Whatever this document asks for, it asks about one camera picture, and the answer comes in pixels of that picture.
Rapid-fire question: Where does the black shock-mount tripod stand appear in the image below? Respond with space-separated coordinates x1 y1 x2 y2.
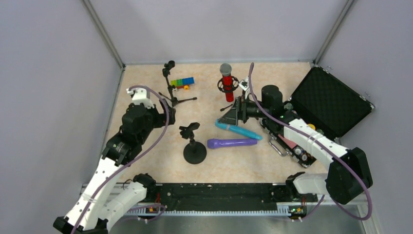
217 76 249 102

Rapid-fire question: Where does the purple toy microphone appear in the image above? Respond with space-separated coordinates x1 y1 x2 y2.
207 138 258 149

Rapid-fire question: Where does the red glitter microphone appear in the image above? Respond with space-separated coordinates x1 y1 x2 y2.
220 63 234 102

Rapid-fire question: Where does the black round-base mic stand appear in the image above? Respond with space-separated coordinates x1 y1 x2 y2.
179 122 207 165

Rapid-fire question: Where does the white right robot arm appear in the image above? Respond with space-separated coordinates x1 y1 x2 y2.
217 85 373 205

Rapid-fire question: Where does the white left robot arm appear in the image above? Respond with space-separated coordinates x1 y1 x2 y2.
53 98 175 234

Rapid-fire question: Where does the black tripod mic stand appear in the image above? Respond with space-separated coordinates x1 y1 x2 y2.
158 60 197 107

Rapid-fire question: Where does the teal toy microphone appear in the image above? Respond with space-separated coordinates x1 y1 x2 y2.
214 120 263 140

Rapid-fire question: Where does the colourful toy brick block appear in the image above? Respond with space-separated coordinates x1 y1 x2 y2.
170 77 195 90

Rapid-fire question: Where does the black poker chip case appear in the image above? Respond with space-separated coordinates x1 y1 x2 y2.
261 65 375 169

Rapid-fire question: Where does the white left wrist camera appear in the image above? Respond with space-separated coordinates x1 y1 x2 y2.
126 88 155 109

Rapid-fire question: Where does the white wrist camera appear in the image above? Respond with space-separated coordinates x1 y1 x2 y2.
126 88 155 109
239 77 251 99

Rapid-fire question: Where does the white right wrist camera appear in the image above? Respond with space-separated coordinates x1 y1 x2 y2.
239 77 251 99

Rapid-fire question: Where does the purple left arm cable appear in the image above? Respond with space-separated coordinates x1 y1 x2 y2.
71 85 170 234

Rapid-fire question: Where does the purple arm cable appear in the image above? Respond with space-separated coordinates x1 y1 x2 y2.
248 62 373 222
71 85 170 234

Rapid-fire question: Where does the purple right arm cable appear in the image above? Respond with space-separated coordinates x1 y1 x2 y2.
248 62 373 222

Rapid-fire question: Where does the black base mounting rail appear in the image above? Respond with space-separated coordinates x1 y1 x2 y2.
145 183 318 212

